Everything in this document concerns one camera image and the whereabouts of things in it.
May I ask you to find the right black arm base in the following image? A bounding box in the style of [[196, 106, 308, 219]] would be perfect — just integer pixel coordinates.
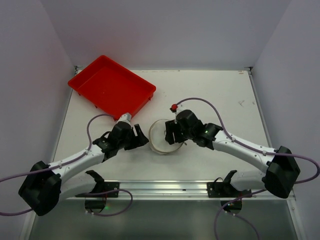
[[206, 170, 252, 214]]

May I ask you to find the red plastic tray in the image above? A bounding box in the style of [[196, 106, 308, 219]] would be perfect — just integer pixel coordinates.
[[68, 55, 156, 120]]

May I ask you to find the aluminium mounting rail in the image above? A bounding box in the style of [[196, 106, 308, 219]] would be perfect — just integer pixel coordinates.
[[59, 180, 253, 200]]

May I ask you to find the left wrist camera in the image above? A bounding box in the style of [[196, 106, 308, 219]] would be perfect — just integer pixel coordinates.
[[117, 112, 132, 125]]

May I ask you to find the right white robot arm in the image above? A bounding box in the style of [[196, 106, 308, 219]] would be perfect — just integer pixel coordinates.
[[165, 109, 301, 199]]

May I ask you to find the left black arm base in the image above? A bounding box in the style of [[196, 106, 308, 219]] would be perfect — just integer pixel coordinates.
[[76, 170, 120, 214]]

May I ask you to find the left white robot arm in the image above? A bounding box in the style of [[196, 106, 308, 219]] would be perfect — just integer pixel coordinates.
[[18, 121, 149, 216]]

